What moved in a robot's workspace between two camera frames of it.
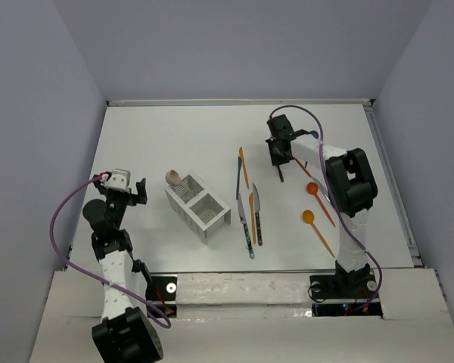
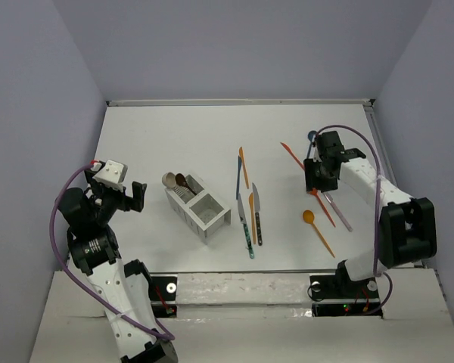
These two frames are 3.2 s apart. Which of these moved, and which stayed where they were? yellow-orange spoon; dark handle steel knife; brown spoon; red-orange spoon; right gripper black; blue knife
Moved: brown spoon; right gripper black
Stayed: red-orange spoon; yellow-orange spoon; blue knife; dark handle steel knife
